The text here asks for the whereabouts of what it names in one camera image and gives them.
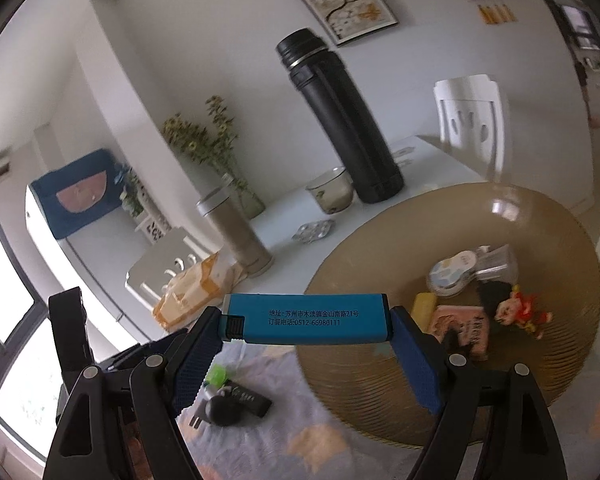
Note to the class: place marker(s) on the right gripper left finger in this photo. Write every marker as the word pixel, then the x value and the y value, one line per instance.
pixel 90 440

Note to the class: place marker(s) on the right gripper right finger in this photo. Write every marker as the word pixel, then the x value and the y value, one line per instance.
pixel 521 441

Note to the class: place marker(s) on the pink card box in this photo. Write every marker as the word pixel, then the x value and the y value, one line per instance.
pixel 470 323

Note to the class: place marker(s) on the white Anker charger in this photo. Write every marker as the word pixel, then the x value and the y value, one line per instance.
pixel 216 408

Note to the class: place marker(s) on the red small figurine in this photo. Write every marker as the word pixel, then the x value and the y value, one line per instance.
pixel 520 310

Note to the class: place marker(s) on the clear correction tape dispenser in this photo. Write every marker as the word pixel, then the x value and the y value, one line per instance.
pixel 450 276

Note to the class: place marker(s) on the clear plastic measuring cup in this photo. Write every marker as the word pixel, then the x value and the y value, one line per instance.
pixel 497 264

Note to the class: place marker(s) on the blue lighter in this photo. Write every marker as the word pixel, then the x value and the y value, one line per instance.
pixel 306 320

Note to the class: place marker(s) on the blue cloth cover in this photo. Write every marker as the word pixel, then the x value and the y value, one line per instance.
pixel 79 193

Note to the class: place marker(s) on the white carved shelf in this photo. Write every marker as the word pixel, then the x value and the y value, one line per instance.
pixel 137 202

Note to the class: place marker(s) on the white chair left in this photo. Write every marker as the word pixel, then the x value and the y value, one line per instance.
pixel 175 252

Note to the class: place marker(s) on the white chair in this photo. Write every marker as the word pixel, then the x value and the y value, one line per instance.
pixel 473 116
pixel 175 252

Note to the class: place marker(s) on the orange tissue pack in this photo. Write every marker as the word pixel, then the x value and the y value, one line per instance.
pixel 203 285

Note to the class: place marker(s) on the gold thermos bottle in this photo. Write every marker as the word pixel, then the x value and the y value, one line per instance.
pixel 238 236

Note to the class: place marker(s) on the floral tablecloth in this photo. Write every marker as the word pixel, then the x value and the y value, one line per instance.
pixel 300 439

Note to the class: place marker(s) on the amber glass bowl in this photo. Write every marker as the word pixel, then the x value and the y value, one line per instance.
pixel 558 270

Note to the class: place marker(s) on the glass vase with flowers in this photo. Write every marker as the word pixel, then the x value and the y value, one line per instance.
pixel 214 149

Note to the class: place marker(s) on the pill blister pack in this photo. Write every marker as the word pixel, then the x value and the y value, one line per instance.
pixel 313 231

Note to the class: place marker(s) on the black thermos flask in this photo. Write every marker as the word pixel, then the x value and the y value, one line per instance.
pixel 324 82

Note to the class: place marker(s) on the smoky glass mug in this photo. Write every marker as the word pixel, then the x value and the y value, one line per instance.
pixel 332 191

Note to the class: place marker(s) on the white chair back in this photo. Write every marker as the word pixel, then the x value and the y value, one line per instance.
pixel 473 116

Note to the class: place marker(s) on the yellow hanging ornaments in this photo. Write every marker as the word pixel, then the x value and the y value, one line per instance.
pixel 496 14

